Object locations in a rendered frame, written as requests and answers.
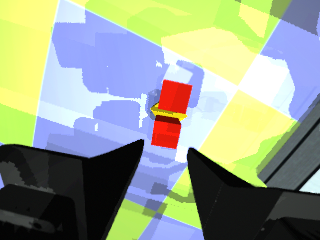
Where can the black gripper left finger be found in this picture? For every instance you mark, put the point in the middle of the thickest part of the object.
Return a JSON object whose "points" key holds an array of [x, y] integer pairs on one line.
{"points": [[97, 184]]}

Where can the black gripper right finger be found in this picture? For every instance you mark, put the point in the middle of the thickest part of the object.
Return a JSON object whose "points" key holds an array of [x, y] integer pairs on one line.
{"points": [[230, 208]]}

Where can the dark red cube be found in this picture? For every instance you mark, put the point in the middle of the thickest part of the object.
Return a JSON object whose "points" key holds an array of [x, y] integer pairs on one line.
{"points": [[174, 96], [166, 131]]}

